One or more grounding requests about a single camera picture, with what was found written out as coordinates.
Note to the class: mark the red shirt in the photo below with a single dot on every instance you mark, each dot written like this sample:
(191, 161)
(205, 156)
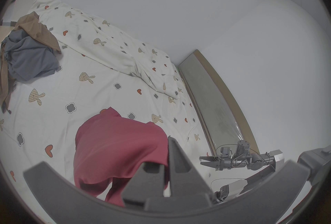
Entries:
(116, 145)

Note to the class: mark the brown garment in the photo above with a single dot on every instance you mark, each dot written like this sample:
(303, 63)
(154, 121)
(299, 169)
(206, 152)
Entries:
(44, 34)

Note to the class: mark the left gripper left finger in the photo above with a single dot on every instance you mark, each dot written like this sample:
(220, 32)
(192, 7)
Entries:
(139, 192)

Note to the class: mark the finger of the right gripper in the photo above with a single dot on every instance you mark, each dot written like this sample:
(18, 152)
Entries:
(210, 160)
(212, 165)

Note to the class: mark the grey garment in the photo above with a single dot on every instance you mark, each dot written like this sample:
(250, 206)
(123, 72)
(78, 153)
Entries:
(31, 57)

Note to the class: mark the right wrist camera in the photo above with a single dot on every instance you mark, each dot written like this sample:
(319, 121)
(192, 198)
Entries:
(225, 151)

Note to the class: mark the bed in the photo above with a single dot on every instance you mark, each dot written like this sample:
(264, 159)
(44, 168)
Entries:
(108, 104)

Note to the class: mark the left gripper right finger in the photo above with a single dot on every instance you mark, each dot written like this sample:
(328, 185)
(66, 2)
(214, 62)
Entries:
(191, 197)

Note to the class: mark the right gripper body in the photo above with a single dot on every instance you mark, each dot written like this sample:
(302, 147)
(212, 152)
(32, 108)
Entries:
(225, 164)

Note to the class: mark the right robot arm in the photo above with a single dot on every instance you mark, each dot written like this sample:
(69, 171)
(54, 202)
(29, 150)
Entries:
(278, 158)

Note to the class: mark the white printed quilt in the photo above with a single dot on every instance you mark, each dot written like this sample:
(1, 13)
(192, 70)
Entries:
(116, 44)

